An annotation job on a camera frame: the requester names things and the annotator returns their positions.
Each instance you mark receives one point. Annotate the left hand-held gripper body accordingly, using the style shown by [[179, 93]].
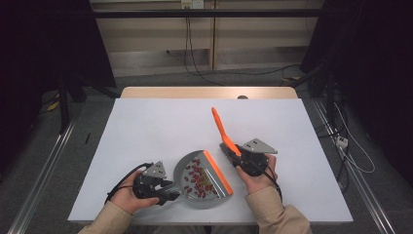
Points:
[[152, 182]]

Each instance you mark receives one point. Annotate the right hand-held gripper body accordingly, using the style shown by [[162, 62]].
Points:
[[255, 161]]

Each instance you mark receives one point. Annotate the grey dustpan with orange edge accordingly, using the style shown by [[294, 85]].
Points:
[[181, 169]]

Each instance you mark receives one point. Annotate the orange brush with grey bristles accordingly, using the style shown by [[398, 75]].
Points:
[[222, 130]]

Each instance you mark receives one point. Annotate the red and green beans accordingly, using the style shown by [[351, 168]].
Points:
[[196, 178]]

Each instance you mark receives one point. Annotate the person's right hand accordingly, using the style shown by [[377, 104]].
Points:
[[259, 183]]

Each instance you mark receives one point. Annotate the person's left hand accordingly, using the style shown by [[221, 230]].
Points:
[[128, 198]]

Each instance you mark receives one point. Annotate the white table cover board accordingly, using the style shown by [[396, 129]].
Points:
[[156, 126]]

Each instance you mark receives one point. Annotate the black metal stand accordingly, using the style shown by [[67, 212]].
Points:
[[64, 107]]

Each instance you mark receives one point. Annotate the black horizontal bar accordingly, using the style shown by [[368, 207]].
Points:
[[207, 13]]

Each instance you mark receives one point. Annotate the dark curtain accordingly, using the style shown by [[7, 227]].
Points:
[[373, 58]]

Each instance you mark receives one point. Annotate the aluminium floor rail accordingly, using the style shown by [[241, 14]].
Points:
[[360, 182], [42, 175]]

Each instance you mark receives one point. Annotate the white wall socket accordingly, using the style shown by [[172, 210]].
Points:
[[192, 4]]

